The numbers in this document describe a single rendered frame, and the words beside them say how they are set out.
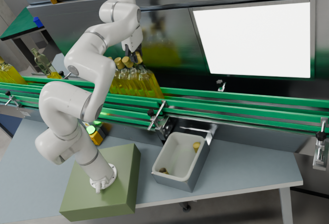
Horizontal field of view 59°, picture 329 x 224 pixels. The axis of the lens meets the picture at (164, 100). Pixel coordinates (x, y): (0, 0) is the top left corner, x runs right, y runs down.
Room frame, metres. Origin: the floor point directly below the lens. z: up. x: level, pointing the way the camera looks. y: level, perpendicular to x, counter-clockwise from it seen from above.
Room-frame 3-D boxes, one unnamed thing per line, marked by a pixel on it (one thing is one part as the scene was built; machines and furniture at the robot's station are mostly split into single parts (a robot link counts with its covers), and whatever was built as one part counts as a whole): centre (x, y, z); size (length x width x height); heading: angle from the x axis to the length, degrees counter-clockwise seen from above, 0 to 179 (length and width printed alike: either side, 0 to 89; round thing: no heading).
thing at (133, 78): (1.14, 0.07, 0.99); 0.06 x 0.06 x 0.21; 47
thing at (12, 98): (1.64, 0.87, 0.94); 0.07 x 0.04 x 0.13; 137
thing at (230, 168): (1.49, 0.18, 0.73); 1.58 x 1.52 x 0.04; 72
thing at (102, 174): (0.85, 0.38, 0.92); 0.16 x 0.13 x 0.15; 173
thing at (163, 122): (0.97, 0.05, 0.85); 0.09 x 0.04 x 0.07; 137
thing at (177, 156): (0.81, 0.04, 0.80); 0.22 x 0.17 x 0.09; 137
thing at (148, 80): (1.10, 0.03, 0.99); 0.06 x 0.06 x 0.21; 48
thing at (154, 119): (0.96, 0.06, 0.95); 0.17 x 0.03 x 0.12; 137
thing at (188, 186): (0.83, 0.02, 0.79); 0.27 x 0.17 x 0.08; 137
